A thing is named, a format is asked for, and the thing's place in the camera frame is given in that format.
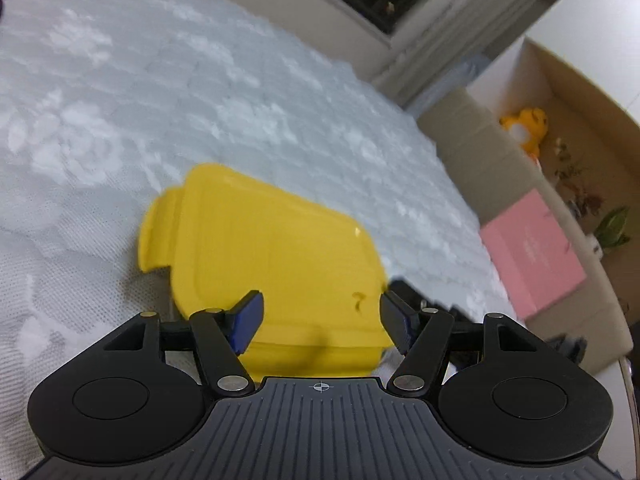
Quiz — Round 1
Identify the yellow container lid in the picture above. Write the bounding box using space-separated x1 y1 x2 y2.
138 164 392 380

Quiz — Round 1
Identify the pink box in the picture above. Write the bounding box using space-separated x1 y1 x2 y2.
480 190 586 321

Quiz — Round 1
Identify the artificial flower sprig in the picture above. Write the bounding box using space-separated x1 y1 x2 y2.
553 138 631 259

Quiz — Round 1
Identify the cardboard box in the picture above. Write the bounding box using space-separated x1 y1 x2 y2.
466 38 639 324

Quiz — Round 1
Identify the yellow plush toy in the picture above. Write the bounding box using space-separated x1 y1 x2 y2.
499 107 549 162

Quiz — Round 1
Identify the white quilted mattress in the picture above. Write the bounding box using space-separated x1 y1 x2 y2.
1 0 512 479

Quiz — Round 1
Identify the beige curtain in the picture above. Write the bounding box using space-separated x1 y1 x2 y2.
373 0 556 107

